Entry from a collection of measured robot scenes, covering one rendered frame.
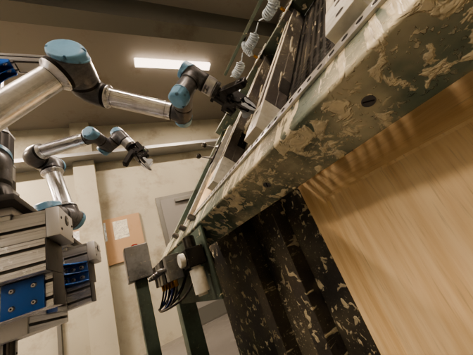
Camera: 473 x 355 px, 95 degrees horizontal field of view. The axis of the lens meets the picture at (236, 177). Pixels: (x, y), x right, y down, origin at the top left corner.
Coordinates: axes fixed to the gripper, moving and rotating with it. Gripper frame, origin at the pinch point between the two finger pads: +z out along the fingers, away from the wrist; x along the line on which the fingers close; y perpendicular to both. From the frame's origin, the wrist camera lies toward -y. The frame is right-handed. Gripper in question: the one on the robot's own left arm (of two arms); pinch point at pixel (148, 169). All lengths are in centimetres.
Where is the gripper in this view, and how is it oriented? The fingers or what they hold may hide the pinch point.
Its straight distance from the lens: 146.9
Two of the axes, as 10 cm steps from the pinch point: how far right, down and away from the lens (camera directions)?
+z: 7.2, 6.9, -1.0
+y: 6.2, -5.7, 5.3
